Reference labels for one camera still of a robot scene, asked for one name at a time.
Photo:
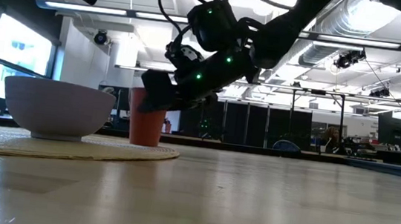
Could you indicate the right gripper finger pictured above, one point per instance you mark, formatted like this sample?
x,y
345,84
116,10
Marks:
x,y
156,92

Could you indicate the orange plastic cup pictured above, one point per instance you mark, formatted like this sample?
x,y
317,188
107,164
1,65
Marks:
x,y
144,128

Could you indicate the round yellow woven placemat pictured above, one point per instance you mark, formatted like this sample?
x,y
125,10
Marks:
x,y
125,152

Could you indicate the black aluminium table frame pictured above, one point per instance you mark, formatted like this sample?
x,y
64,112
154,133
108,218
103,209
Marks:
x,y
256,148

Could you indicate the pale purple bowl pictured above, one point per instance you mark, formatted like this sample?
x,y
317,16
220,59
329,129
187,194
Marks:
x,y
58,108

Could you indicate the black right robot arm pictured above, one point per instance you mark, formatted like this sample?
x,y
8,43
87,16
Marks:
x,y
288,24

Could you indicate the dark computer monitor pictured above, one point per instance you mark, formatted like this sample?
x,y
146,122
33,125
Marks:
x,y
394,128

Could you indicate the black ceiling camera cluster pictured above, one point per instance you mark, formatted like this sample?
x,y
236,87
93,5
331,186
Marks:
x,y
349,58

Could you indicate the black metal frame rig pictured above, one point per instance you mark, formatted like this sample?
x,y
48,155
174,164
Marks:
x,y
318,91

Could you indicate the blue chair back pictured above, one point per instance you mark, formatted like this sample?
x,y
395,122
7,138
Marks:
x,y
286,146

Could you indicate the small black camera cluster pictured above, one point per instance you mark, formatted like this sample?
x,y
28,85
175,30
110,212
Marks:
x,y
379,93

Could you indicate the person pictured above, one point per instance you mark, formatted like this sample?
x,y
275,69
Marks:
x,y
332,139

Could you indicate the long ceiling light bar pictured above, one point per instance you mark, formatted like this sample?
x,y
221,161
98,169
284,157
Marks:
x,y
84,8

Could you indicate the black partition panels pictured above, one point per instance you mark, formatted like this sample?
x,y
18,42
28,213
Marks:
x,y
259,125

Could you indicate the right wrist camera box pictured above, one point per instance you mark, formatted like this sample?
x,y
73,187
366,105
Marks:
x,y
187,56

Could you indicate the silver ventilation duct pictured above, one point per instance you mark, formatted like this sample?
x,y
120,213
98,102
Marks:
x,y
327,47

